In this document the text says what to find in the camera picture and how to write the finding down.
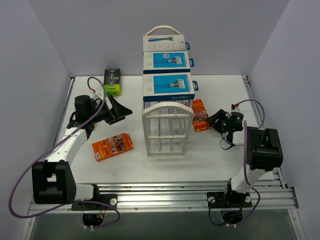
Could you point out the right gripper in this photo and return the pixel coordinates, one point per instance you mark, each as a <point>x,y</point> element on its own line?
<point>222,119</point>

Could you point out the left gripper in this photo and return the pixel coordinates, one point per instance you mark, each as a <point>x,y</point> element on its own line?
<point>113,110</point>

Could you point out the orange razor box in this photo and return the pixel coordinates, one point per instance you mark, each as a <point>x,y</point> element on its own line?
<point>199,116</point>
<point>112,146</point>

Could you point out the blue Harry's razor box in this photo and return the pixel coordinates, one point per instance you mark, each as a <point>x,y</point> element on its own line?
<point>164,62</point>
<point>168,87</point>

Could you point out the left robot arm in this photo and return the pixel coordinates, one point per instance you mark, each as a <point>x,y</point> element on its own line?
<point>52,179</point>

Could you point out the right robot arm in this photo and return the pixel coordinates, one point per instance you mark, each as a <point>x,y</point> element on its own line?
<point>262,153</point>

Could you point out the white and chrome shelf rack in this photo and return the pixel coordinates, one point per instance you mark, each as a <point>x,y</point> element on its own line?
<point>166,124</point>

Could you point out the green black razor box front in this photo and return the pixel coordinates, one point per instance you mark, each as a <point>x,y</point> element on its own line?
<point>93,125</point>

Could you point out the green black razor box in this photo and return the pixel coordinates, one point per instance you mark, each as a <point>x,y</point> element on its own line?
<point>93,125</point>
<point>111,82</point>

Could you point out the green black razor box rear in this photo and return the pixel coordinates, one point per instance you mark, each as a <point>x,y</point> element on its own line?
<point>111,82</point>

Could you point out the white Harry's razor box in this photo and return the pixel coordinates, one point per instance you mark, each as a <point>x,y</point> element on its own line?
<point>162,43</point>

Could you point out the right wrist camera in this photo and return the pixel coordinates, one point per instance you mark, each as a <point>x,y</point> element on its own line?
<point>235,108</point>

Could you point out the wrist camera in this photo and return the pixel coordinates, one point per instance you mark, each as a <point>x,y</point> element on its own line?
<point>98,93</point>
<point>235,108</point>

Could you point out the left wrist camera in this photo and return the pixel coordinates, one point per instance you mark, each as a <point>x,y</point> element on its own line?
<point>98,93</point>

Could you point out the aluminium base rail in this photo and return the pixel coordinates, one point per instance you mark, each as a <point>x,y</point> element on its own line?
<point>192,196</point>

